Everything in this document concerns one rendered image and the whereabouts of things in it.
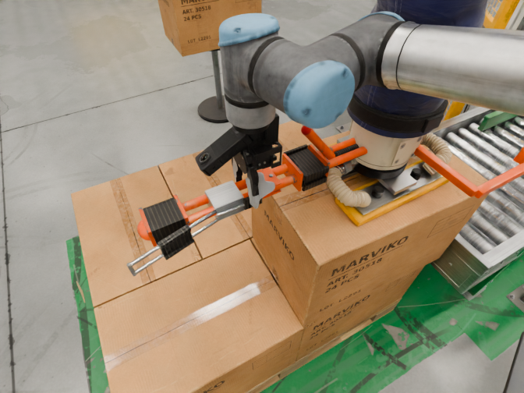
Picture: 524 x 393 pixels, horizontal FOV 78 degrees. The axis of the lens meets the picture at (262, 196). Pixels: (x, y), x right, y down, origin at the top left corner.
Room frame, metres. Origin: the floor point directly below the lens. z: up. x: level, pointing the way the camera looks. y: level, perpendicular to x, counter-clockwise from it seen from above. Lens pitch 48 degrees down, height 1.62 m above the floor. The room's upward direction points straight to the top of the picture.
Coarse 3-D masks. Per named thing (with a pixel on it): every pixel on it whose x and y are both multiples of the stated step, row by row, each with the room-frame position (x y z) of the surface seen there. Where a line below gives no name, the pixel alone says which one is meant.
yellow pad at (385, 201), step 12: (408, 168) 0.69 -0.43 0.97; (420, 168) 0.69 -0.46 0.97; (420, 180) 0.64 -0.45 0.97; (432, 180) 0.64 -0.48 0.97; (444, 180) 0.65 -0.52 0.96; (372, 192) 0.59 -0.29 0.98; (384, 192) 0.60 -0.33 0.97; (408, 192) 0.60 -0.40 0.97; (420, 192) 0.60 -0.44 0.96; (372, 204) 0.55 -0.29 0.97; (384, 204) 0.56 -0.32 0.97; (396, 204) 0.56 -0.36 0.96; (348, 216) 0.53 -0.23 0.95; (360, 216) 0.52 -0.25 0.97; (372, 216) 0.52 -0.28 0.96
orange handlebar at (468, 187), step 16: (336, 144) 0.66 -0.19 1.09; (352, 144) 0.67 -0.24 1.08; (336, 160) 0.60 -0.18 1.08; (432, 160) 0.60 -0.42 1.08; (272, 176) 0.54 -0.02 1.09; (288, 176) 0.54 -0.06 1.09; (448, 176) 0.55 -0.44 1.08; (512, 176) 0.54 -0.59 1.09; (272, 192) 0.51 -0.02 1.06; (464, 192) 0.51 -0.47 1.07; (480, 192) 0.49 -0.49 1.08; (192, 208) 0.45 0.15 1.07; (208, 208) 0.44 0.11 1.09
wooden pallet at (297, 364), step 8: (392, 304) 0.65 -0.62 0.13; (384, 312) 0.63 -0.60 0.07; (368, 320) 0.61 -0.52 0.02; (352, 328) 0.53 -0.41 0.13; (360, 328) 0.57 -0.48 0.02; (344, 336) 0.53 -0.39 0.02; (328, 344) 0.50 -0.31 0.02; (336, 344) 0.50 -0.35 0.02; (312, 352) 0.43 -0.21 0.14; (320, 352) 0.46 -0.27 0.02; (304, 360) 0.41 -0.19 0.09; (288, 368) 0.37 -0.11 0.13; (296, 368) 0.39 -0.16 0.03; (272, 376) 0.34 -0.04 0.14; (280, 376) 0.35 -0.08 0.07; (264, 384) 0.33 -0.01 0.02; (248, 392) 0.28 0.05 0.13; (256, 392) 0.30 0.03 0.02
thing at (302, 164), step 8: (304, 144) 0.64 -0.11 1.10; (288, 152) 0.61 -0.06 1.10; (296, 152) 0.62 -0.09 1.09; (304, 152) 0.62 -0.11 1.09; (312, 152) 0.62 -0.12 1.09; (288, 160) 0.58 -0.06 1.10; (296, 160) 0.59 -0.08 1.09; (304, 160) 0.59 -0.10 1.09; (312, 160) 0.59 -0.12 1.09; (320, 160) 0.59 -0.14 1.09; (296, 168) 0.55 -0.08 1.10; (304, 168) 0.56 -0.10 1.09; (312, 168) 0.56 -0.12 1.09; (320, 168) 0.55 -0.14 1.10; (328, 168) 0.56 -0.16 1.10; (296, 176) 0.54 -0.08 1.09; (304, 176) 0.53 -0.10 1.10; (312, 176) 0.53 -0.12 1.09; (320, 176) 0.56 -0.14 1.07; (296, 184) 0.54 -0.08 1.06; (304, 184) 0.53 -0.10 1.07; (312, 184) 0.54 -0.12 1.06
